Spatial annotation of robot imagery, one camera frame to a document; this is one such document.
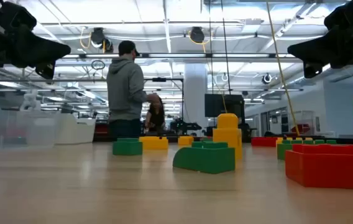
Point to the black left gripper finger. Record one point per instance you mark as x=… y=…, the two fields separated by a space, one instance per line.
x=46 y=49

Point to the medium red toy brick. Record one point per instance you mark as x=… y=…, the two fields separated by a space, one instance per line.
x=263 y=142

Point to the long green toy brick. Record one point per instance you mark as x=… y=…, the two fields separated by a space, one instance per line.
x=283 y=151

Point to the clear plastic bin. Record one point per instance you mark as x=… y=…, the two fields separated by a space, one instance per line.
x=15 y=137

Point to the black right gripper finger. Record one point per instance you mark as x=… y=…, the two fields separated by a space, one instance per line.
x=313 y=49

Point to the red storage bin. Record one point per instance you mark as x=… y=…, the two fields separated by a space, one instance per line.
x=102 y=128

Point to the black horizontal frame bar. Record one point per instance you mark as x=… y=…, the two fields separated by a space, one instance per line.
x=80 y=80

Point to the person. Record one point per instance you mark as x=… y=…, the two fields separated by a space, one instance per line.
x=157 y=118
x=125 y=90

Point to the black monitor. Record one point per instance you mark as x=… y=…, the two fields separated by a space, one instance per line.
x=223 y=105

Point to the long red toy brick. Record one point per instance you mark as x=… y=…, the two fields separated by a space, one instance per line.
x=332 y=169

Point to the white robot figure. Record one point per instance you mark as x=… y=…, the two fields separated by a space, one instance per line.
x=30 y=99

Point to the small square green toy brick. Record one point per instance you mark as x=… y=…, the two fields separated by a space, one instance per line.
x=127 y=148

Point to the tall yellow brick round top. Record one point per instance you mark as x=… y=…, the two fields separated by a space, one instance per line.
x=227 y=130

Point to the long yellow toy brick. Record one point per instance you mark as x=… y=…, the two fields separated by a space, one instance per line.
x=304 y=138
x=185 y=141
x=153 y=143

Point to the green toy brick curved side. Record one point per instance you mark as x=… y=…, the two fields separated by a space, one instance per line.
x=206 y=160

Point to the white round column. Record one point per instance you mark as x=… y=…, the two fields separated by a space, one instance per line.
x=195 y=93

